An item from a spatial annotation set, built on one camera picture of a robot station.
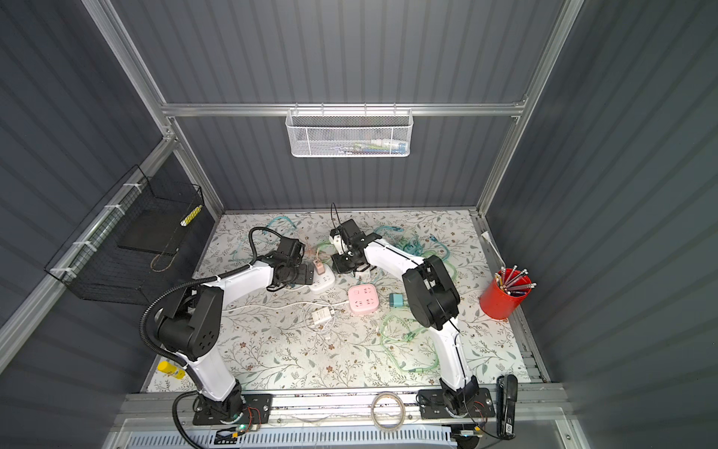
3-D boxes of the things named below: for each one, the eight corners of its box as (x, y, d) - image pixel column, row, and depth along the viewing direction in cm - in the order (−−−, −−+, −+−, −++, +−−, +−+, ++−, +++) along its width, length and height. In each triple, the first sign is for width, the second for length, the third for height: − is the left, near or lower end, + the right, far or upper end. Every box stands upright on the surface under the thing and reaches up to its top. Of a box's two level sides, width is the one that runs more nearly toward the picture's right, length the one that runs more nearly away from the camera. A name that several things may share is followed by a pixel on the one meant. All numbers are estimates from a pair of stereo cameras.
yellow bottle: (176, 379, 80) (155, 370, 73) (179, 371, 82) (159, 361, 74) (186, 379, 80) (167, 370, 73) (189, 371, 82) (170, 361, 74)
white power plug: (314, 325, 90) (313, 322, 88) (311, 316, 92) (310, 313, 90) (335, 317, 92) (334, 313, 90) (331, 308, 94) (330, 304, 92)
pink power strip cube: (347, 313, 92) (347, 310, 90) (348, 287, 99) (348, 283, 97) (379, 313, 92) (379, 310, 90) (378, 287, 99) (378, 283, 97)
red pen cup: (481, 319, 92) (500, 295, 79) (474, 292, 98) (490, 267, 85) (516, 318, 92) (540, 295, 79) (506, 292, 98) (527, 267, 85)
